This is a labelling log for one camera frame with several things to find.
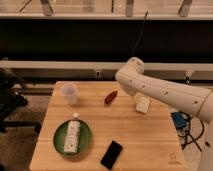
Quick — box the green round plate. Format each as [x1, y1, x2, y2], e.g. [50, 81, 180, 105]
[53, 120, 92, 157]

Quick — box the black office chair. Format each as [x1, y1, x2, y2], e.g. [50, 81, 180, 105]
[0, 69, 41, 133]

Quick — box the red pepper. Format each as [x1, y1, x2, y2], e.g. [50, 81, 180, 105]
[104, 91, 117, 104]

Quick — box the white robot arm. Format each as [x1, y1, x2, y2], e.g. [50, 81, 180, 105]
[115, 57, 213, 171]

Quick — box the translucent plastic cup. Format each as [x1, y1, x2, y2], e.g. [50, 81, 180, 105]
[60, 83, 78, 105]

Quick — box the white plastic bottle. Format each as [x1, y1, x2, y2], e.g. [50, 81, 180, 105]
[64, 113, 80, 153]

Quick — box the blue connector box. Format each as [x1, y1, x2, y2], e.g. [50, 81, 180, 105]
[171, 112, 187, 129]

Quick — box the white rectangular sponge block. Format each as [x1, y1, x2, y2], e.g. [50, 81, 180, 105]
[136, 97, 150, 114]

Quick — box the black hanging cable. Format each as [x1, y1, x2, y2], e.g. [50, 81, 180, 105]
[128, 10, 150, 61]

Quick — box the black cable on floor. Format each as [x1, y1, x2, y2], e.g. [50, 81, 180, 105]
[176, 113, 205, 153]

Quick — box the white wall outlet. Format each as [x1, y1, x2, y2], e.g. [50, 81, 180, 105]
[95, 70, 101, 78]

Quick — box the black smartphone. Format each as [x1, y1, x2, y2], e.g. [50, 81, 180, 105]
[100, 141, 123, 170]

